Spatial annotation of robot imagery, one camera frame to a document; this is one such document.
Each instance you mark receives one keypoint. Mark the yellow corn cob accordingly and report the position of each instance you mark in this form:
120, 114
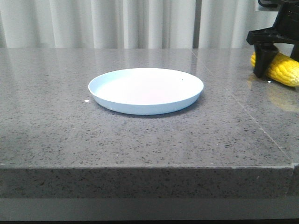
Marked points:
284, 70

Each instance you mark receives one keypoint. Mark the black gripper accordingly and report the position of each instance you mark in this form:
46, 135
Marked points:
284, 30

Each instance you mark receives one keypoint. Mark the light blue round plate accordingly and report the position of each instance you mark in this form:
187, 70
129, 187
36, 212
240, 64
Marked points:
145, 91

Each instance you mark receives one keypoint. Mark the white pleated curtain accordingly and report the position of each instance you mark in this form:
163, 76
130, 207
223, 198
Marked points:
129, 24

